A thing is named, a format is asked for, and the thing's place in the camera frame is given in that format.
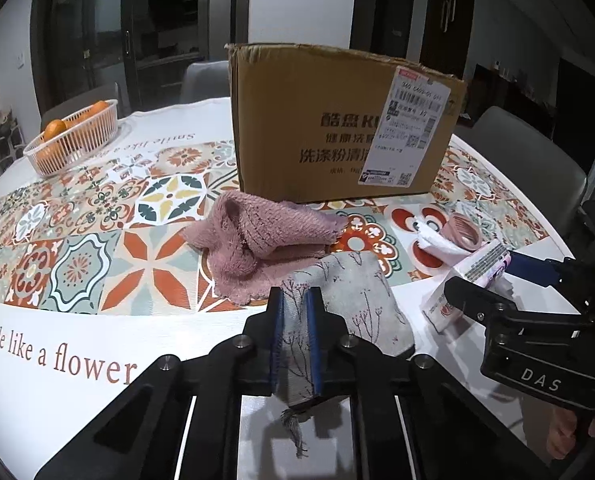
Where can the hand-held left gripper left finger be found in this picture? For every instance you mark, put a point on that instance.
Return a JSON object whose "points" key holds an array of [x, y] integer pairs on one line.
{"points": [[278, 340]]}

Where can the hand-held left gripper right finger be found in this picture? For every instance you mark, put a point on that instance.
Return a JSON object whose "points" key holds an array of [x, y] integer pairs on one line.
{"points": [[313, 345]]}

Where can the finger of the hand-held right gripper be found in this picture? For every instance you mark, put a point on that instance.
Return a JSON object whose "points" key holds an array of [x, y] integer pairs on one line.
{"points": [[532, 267], [472, 297]]}

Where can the white tissue packet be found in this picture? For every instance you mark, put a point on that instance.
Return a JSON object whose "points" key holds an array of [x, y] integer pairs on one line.
{"points": [[477, 270]]}

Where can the grey floral cloth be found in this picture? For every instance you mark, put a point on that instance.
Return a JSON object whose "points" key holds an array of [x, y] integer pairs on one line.
{"points": [[365, 292]]}

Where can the person's right hand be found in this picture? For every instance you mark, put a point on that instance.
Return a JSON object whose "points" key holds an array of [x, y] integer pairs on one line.
{"points": [[565, 430]]}

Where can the pink tape roll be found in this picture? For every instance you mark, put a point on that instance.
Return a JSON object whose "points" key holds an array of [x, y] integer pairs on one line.
{"points": [[465, 230]]}

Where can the white cloth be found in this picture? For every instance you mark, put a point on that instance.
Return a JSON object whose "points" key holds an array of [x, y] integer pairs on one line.
{"points": [[435, 240]]}

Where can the grey dining chair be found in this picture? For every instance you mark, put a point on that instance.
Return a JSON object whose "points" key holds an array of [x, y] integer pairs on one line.
{"points": [[527, 170], [77, 97]]}

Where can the pink knitted towel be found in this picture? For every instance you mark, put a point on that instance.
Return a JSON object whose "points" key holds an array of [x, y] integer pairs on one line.
{"points": [[257, 232]]}

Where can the patterned tablecloth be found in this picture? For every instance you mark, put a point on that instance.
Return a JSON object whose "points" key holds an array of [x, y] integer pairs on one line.
{"points": [[102, 240]]}

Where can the brown cardboard box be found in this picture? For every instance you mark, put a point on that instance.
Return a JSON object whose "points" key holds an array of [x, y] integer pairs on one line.
{"points": [[317, 125]]}

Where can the grey chair back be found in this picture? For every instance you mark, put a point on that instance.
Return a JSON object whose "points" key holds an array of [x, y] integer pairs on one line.
{"points": [[205, 82]]}

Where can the white plastic basket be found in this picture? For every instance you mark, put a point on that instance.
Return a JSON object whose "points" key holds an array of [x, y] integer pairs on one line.
{"points": [[72, 142]]}

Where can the orange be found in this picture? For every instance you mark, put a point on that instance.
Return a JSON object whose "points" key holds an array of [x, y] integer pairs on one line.
{"points": [[95, 108], [55, 128]]}

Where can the dark glass cabinet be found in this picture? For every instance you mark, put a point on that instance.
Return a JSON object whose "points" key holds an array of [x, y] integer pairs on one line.
{"points": [[127, 30]]}

